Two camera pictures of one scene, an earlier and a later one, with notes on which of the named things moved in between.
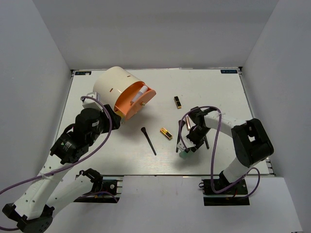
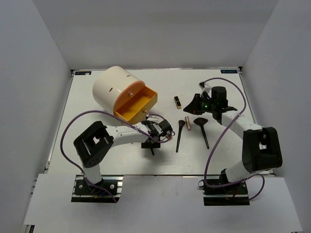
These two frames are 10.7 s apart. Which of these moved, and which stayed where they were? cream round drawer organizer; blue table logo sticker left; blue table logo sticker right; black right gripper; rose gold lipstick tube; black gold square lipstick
Moved: cream round drawer organizer; black right gripper
Stayed: blue table logo sticker right; blue table logo sticker left; rose gold lipstick tube; black gold square lipstick
